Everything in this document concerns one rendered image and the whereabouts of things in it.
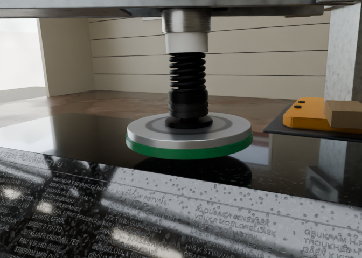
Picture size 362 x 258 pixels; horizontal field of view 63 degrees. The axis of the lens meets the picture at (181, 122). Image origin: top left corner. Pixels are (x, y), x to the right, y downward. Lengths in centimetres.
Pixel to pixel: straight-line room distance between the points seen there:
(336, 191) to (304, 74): 616
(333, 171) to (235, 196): 16
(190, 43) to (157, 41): 744
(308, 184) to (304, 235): 8
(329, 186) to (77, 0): 43
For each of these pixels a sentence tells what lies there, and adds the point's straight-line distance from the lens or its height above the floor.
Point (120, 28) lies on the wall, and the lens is 869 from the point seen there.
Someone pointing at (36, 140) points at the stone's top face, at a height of 83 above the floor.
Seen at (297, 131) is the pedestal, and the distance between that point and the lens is 105.
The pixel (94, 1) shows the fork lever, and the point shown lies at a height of 108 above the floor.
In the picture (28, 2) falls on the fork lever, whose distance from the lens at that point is 51.
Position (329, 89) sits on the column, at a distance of 130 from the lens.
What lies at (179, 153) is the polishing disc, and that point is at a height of 87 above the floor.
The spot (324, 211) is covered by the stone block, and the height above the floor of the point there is 82.
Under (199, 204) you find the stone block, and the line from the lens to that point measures 42.
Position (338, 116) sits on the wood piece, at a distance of 96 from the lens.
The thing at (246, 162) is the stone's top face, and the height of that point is 83.
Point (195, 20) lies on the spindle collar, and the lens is 47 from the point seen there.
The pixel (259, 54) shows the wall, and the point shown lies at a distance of 673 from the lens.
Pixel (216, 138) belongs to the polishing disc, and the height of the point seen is 88.
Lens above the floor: 100
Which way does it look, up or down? 13 degrees down
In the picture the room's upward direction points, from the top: 2 degrees counter-clockwise
